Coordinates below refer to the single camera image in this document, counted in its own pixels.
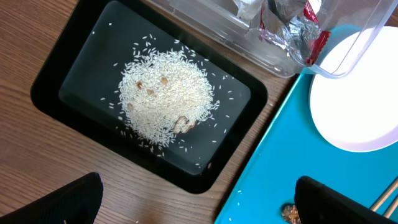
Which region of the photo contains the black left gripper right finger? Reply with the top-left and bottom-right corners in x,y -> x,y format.
294,176 -> 395,224

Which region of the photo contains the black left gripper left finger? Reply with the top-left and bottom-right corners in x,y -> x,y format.
1,172 -> 104,224

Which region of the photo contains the brown food scrap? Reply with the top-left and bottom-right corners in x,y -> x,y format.
282,205 -> 302,224

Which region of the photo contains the wooden chopstick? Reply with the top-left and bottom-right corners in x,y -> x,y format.
383,196 -> 398,218
370,179 -> 397,212

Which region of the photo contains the large pink plate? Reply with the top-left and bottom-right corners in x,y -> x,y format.
309,26 -> 397,152

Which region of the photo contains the red snack wrapper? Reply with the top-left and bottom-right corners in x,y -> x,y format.
259,0 -> 331,67

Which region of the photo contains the white paper napkin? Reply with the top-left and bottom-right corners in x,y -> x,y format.
233,0 -> 268,22

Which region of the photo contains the black waste tray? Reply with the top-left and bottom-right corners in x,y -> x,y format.
30,1 -> 268,194

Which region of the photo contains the clear plastic waste bin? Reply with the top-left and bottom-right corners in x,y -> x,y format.
149,0 -> 397,78

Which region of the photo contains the teal plastic tray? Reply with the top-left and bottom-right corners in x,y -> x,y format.
213,24 -> 398,224

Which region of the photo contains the spilled rice pile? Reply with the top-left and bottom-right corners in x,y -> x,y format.
99,32 -> 236,169

